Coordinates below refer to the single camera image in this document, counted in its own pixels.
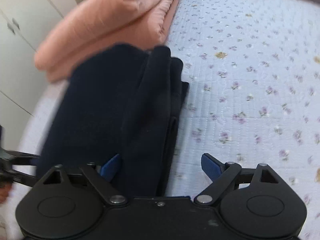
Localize navy striped hoodie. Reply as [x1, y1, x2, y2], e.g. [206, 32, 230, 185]
[36, 44, 189, 197]

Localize person's right hand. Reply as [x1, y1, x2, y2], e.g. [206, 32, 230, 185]
[0, 182, 12, 204]

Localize floral quilted bedspread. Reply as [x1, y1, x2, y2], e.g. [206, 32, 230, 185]
[16, 0, 319, 239]

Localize white wardrobe doors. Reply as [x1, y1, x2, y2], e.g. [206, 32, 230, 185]
[1, 0, 76, 150]

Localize pink folded blanket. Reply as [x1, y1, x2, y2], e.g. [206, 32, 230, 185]
[34, 0, 179, 82]

